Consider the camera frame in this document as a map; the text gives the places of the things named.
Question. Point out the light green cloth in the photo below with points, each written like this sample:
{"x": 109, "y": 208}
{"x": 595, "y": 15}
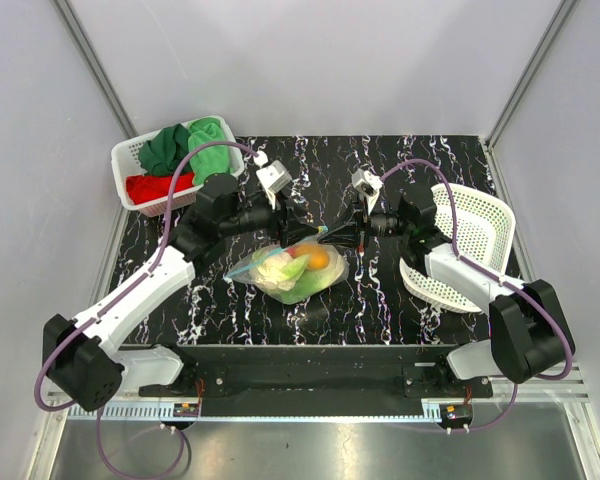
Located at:
{"x": 211, "y": 160}

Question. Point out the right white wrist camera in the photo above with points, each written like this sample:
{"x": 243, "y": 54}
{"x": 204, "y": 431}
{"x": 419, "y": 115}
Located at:
{"x": 368, "y": 187}

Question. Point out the dark green cloth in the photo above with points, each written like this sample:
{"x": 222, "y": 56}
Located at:
{"x": 161, "y": 155}

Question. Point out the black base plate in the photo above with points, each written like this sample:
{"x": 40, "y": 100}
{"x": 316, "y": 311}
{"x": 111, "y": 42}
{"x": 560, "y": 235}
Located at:
{"x": 322, "y": 383}

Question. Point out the left aluminium frame post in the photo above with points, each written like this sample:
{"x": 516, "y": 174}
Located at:
{"x": 88, "y": 54}

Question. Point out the right aluminium frame post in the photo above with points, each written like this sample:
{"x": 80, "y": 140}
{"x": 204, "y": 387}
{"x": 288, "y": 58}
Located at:
{"x": 558, "y": 21}

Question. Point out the fake orange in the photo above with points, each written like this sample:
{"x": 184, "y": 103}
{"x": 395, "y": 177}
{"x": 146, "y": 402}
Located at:
{"x": 318, "y": 257}

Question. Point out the black marble pattern mat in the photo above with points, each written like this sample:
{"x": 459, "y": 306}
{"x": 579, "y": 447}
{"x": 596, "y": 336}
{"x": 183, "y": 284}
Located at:
{"x": 372, "y": 305}

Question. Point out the fake white cauliflower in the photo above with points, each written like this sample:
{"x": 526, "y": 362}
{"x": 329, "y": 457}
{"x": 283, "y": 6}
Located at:
{"x": 270, "y": 275}

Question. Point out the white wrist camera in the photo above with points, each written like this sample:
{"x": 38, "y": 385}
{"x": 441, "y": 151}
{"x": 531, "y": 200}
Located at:
{"x": 272, "y": 176}
{"x": 368, "y": 187}

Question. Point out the white oval basket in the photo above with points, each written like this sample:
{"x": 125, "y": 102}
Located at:
{"x": 486, "y": 228}

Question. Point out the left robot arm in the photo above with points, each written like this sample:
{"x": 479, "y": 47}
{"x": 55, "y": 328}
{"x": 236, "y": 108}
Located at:
{"x": 83, "y": 355}

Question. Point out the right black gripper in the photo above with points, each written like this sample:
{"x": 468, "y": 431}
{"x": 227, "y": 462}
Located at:
{"x": 345, "y": 235}

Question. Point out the red cloth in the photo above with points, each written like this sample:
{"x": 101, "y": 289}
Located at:
{"x": 145, "y": 188}

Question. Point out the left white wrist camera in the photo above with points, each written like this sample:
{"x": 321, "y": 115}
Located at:
{"x": 272, "y": 176}

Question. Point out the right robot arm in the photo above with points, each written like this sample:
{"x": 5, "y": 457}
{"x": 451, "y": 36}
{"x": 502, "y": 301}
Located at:
{"x": 529, "y": 332}

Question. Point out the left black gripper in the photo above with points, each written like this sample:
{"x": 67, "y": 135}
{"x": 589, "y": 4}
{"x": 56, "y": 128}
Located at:
{"x": 284, "y": 224}

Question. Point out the aluminium frame post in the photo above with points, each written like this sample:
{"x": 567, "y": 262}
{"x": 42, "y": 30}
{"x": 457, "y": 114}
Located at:
{"x": 558, "y": 21}
{"x": 88, "y": 54}

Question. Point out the clear zip top bag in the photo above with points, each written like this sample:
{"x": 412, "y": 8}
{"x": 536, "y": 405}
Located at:
{"x": 241, "y": 272}

